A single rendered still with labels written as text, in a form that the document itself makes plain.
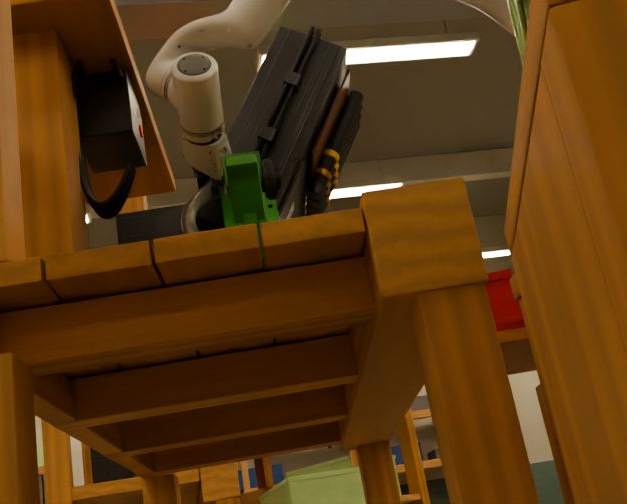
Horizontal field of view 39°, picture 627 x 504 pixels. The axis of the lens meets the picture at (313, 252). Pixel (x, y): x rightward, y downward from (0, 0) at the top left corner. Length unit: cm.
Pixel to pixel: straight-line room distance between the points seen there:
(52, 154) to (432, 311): 84
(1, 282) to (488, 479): 65
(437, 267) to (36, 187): 82
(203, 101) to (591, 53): 113
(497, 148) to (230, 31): 876
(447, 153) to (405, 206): 898
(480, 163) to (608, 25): 961
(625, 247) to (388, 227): 64
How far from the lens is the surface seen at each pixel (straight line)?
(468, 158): 1017
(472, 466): 109
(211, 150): 172
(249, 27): 167
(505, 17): 163
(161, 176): 240
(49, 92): 175
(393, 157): 991
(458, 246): 114
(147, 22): 476
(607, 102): 57
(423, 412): 1055
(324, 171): 212
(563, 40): 59
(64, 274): 116
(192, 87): 161
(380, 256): 113
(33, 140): 171
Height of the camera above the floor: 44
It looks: 20 degrees up
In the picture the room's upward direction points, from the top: 10 degrees counter-clockwise
